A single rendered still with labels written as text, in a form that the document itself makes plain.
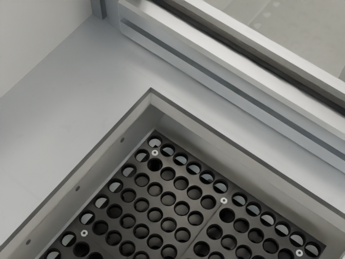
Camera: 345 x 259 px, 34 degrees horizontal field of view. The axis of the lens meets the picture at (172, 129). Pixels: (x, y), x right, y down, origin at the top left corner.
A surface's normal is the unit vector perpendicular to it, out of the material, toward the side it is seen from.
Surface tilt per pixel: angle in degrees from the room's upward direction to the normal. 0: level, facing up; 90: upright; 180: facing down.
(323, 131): 90
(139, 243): 0
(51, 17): 90
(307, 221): 0
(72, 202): 90
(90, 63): 0
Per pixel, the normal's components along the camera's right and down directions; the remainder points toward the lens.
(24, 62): 0.80, 0.53
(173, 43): -0.61, 0.69
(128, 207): 0.01, -0.49
